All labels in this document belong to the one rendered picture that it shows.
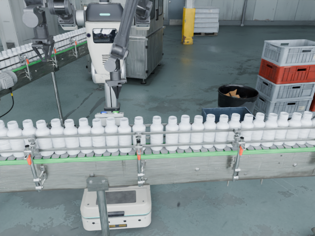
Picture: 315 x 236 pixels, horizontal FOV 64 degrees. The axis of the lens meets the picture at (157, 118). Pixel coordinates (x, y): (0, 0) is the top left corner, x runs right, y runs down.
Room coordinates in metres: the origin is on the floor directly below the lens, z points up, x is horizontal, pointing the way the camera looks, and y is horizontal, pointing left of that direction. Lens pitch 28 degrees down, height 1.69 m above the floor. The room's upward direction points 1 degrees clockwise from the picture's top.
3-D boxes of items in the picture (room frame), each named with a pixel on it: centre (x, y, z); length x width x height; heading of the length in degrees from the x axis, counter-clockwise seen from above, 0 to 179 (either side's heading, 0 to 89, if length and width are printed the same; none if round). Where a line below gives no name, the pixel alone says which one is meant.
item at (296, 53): (3.12, -1.66, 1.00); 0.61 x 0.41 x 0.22; 103
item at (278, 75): (3.13, -1.67, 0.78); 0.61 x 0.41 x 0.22; 102
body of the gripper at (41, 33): (1.10, 0.50, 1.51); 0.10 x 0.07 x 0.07; 6
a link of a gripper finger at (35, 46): (1.09, 0.49, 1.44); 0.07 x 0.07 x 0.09; 6
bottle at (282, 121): (1.06, -0.60, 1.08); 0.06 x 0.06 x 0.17
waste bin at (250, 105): (2.71, -0.92, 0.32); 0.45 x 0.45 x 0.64
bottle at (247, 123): (1.04, -0.42, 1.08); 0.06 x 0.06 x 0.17
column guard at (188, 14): (8.73, -0.96, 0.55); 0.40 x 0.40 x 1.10; 6
